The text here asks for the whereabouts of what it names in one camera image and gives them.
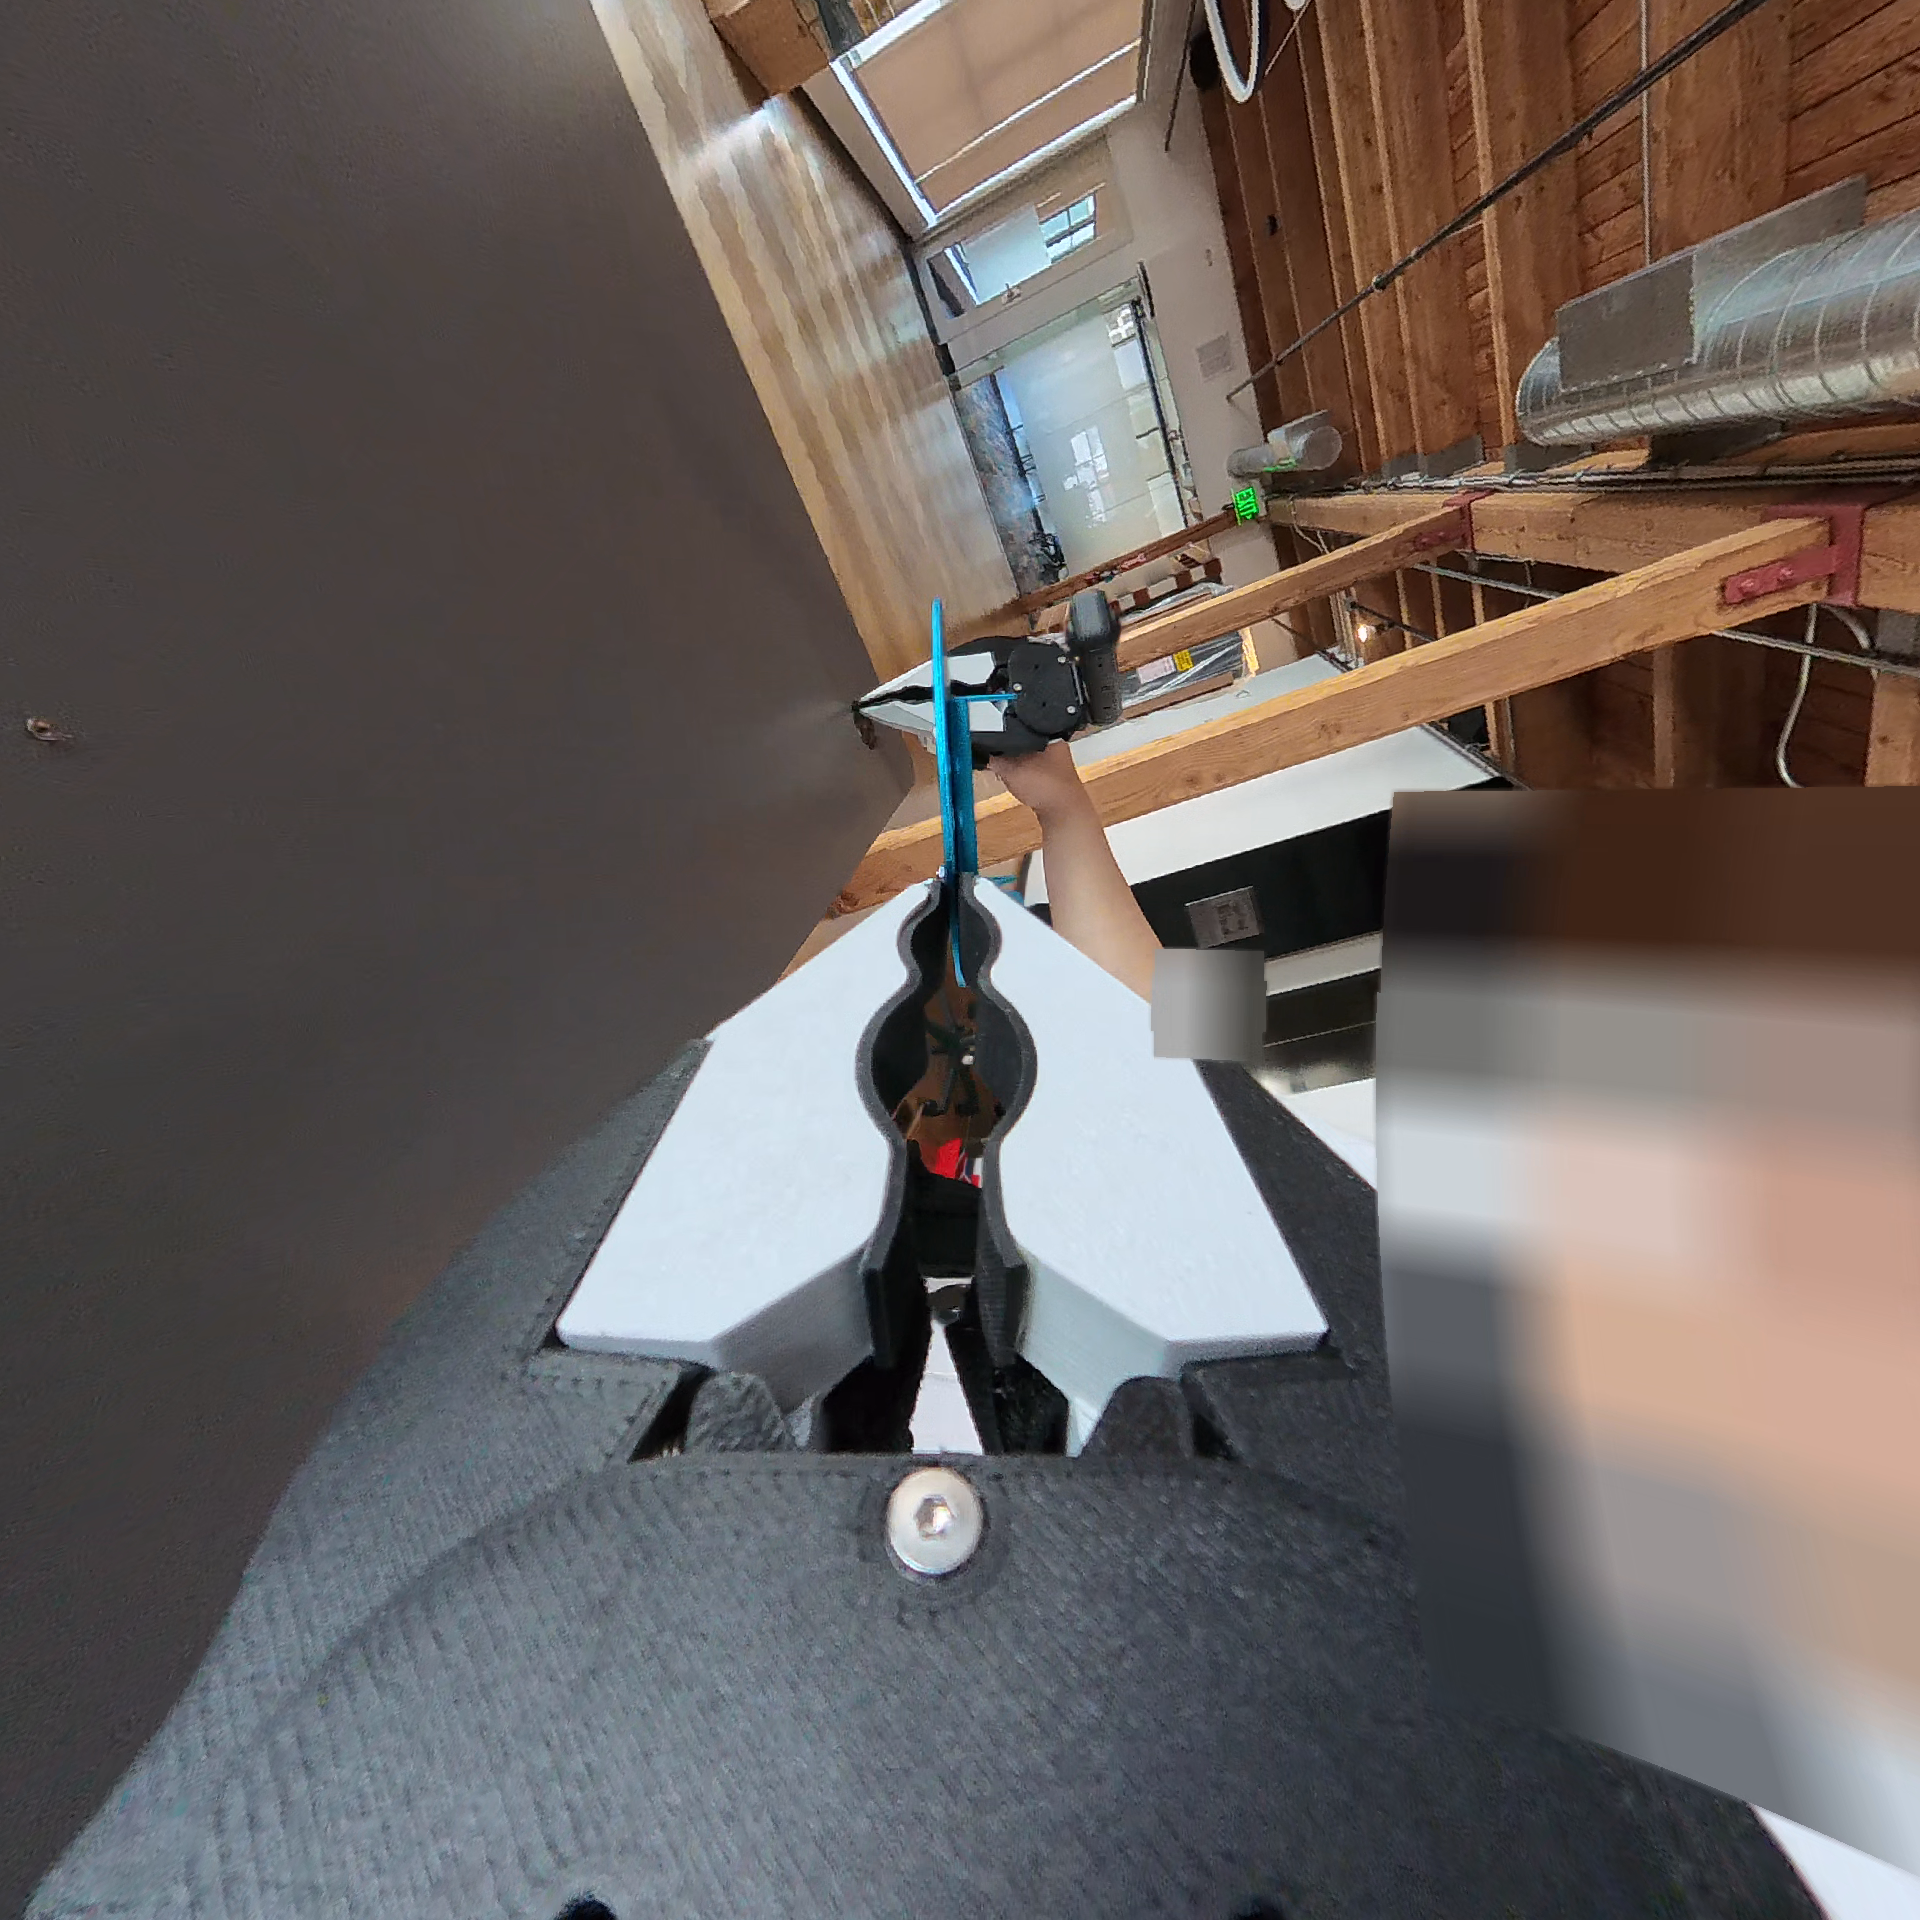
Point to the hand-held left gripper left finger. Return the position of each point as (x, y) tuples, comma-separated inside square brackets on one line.
[(750, 1200)]

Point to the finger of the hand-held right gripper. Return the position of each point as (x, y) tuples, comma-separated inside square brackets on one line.
[(908, 692), (990, 720)]

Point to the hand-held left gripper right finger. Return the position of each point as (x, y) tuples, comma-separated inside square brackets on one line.
[(1141, 1200)]

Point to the blue disc with square bracket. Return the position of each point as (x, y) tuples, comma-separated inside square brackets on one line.
[(951, 780)]

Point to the grey desk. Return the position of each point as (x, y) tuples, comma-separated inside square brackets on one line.
[(374, 750)]

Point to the person's right hand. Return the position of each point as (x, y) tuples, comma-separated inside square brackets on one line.
[(1043, 777)]

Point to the wooden ceiling beam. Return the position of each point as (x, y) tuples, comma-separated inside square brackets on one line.
[(1304, 579), (1350, 705)]

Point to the white paper sign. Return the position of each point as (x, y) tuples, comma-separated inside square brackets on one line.
[(1222, 919)]

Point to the glass door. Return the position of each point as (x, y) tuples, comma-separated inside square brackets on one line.
[(1080, 404)]

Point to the window with blind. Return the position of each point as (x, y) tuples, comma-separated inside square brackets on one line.
[(1021, 91)]

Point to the silver air duct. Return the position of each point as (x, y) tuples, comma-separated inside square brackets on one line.
[(1770, 331)]

